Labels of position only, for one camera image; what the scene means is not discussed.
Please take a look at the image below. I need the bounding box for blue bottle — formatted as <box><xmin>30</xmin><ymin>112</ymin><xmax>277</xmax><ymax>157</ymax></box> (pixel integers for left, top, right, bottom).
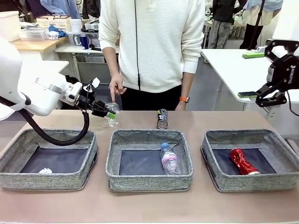
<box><xmin>79</xmin><ymin>34</ymin><xmax>90</xmax><ymax>50</ymax></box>

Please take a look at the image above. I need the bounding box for grey fabric basket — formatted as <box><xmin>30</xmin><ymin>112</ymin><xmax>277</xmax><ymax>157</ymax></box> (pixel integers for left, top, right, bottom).
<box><xmin>0</xmin><ymin>128</ymin><xmax>99</xmax><ymax>191</ymax></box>
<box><xmin>201</xmin><ymin>129</ymin><xmax>299</xmax><ymax>192</ymax></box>
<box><xmin>105</xmin><ymin>129</ymin><xmax>194</xmax><ymax>192</ymax></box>

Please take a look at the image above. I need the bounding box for thin black hanging cord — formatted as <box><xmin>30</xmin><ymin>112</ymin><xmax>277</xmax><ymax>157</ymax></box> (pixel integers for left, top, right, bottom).
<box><xmin>134</xmin><ymin>0</ymin><xmax>142</xmax><ymax>91</ymax></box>

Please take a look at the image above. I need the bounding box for white mesh plastic basket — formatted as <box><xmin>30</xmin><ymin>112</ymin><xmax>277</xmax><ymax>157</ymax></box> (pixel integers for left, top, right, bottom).
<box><xmin>19</xmin><ymin>27</ymin><xmax>49</xmax><ymax>42</ymax></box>

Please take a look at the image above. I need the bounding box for person's right forearm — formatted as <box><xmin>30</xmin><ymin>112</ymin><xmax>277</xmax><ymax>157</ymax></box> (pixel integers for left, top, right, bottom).
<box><xmin>104</xmin><ymin>46</ymin><xmax>121</xmax><ymax>80</ymax></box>

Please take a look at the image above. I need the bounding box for black tripod pole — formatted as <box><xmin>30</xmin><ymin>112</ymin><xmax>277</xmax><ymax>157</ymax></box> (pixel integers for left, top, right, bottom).
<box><xmin>247</xmin><ymin>0</ymin><xmax>266</xmax><ymax>51</ymax></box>

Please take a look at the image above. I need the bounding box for person in white sweater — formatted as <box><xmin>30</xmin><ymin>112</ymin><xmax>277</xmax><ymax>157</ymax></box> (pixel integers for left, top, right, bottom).
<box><xmin>98</xmin><ymin>0</ymin><xmax>206</xmax><ymax>112</ymax></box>

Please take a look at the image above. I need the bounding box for wooden top table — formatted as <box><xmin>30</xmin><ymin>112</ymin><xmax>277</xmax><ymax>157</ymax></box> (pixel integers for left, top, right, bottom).
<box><xmin>10</xmin><ymin>36</ymin><xmax>68</xmax><ymax>62</ymax></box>

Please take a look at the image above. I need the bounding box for blue cloth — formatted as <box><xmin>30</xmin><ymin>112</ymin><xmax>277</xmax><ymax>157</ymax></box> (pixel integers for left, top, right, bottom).
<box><xmin>48</xmin><ymin>25</ymin><xmax>68</xmax><ymax>38</ymax></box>

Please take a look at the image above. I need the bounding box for black backpack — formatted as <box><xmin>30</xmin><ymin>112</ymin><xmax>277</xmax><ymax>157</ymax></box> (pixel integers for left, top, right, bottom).
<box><xmin>64</xmin><ymin>75</ymin><xmax>83</xmax><ymax>85</ymax></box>

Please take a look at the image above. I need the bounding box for person's left forearm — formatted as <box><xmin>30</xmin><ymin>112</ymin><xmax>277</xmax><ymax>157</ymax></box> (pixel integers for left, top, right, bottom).
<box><xmin>181</xmin><ymin>71</ymin><xmax>195</xmax><ymax>98</ymax></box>

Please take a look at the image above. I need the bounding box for white desk with cabinet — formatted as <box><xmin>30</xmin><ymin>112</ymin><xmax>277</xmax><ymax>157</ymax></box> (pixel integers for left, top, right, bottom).
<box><xmin>55</xmin><ymin>44</ymin><xmax>108</xmax><ymax>84</ymax></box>

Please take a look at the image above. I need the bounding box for dark hanging jacket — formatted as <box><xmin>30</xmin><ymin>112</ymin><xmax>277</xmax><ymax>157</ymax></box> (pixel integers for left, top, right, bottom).
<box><xmin>83</xmin><ymin>0</ymin><xmax>101</xmax><ymax>21</ymax></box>

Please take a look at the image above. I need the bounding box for white device with black trim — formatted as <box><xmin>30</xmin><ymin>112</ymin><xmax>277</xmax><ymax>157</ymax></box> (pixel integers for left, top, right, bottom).
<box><xmin>84</xmin><ymin>20</ymin><xmax>100</xmax><ymax>32</ymax></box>

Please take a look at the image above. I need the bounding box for person in light blue top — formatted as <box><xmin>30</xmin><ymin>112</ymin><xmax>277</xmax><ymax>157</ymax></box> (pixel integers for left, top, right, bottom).
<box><xmin>239</xmin><ymin>0</ymin><xmax>283</xmax><ymax>49</ymax></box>

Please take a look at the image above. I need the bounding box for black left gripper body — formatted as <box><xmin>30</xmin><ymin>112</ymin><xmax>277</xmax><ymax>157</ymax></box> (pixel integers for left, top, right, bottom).
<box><xmin>78</xmin><ymin>90</ymin><xmax>110</xmax><ymax>117</ymax></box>

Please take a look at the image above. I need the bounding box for clear plastic water bottle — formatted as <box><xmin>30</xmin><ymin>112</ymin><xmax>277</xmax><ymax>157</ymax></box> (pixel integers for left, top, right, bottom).
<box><xmin>160</xmin><ymin>142</ymin><xmax>182</xmax><ymax>175</ymax></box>

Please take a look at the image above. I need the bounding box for beige slotted crate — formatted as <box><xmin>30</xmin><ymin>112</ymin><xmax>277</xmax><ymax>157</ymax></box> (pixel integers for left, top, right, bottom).
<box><xmin>36</xmin><ymin>15</ymin><xmax>72</xmax><ymax>31</ymax></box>

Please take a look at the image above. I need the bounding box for person's right hand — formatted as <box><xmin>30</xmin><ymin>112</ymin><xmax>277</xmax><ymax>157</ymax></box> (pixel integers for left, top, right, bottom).
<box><xmin>108</xmin><ymin>74</ymin><xmax>127</xmax><ymax>102</ymax></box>

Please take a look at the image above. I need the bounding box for clear plastic cup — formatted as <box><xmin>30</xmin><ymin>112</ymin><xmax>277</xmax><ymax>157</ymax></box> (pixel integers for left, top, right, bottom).
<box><xmin>101</xmin><ymin>102</ymin><xmax>121</xmax><ymax>128</ymax></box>

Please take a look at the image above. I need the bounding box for clear plastic container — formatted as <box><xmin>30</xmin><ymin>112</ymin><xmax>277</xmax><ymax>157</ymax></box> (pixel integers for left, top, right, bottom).
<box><xmin>66</xmin><ymin>31</ymin><xmax>101</xmax><ymax>46</ymax></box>

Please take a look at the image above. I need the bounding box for white storage box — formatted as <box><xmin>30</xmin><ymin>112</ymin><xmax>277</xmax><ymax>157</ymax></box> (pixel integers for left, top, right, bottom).
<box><xmin>0</xmin><ymin>11</ymin><xmax>21</xmax><ymax>42</ymax></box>

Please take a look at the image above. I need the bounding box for black left arm hose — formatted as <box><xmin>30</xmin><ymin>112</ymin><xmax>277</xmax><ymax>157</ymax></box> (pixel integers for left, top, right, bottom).
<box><xmin>0</xmin><ymin>97</ymin><xmax>91</xmax><ymax>147</ymax></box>

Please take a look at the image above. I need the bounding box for crushed black drink can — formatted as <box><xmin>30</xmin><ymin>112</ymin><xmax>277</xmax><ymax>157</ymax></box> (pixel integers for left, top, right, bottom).
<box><xmin>156</xmin><ymin>108</ymin><xmax>169</xmax><ymax>129</ymax></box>

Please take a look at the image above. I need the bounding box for person in grey trousers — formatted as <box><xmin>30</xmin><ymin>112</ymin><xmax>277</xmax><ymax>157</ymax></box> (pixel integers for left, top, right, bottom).
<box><xmin>207</xmin><ymin>0</ymin><xmax>237</xmax><ymax>49</ymax></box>

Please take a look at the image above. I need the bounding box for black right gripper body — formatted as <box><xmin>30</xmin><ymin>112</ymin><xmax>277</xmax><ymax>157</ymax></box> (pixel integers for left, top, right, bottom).
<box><xmin>267</xmin><ymin>50</ymin><xmax>299</xmax><ymax>92</ymax></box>

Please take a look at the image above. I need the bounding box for crushed red drink can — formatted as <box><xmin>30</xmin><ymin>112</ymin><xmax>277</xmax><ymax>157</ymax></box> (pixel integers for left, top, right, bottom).
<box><xmin>229</xmin><ymin>147</ymin><xmax>261</xmax><ymax>175</ymax></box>

